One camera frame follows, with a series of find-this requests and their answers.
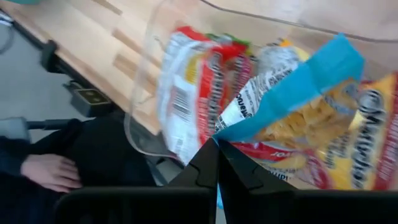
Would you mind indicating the light blue ramen pack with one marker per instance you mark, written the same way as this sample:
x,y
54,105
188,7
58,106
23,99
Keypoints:
x,y
304,84

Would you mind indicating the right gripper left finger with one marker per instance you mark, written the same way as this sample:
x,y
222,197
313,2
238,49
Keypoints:
x,y
140,208

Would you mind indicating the person's hand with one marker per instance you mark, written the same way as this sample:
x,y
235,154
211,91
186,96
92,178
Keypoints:
x,y
49,171

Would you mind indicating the teal rectangular dish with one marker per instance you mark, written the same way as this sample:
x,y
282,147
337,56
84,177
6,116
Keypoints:
x,y
23,1

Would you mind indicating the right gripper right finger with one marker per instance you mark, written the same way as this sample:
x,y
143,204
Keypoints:
x,y
295,208

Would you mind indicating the black aluminium table frame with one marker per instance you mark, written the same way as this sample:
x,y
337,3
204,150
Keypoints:
x,y
62,68

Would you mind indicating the pink lime shrimp ramen pack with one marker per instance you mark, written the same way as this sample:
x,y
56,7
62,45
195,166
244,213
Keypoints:
x,y
230,42

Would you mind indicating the red beef ramen pack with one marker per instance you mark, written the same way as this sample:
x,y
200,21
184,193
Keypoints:
x,y
180,93

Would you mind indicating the clear plastic container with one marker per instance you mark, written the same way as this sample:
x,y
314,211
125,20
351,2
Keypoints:
x,y
146,77

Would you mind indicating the person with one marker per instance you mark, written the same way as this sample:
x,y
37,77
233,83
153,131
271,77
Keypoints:
x,y
102,149

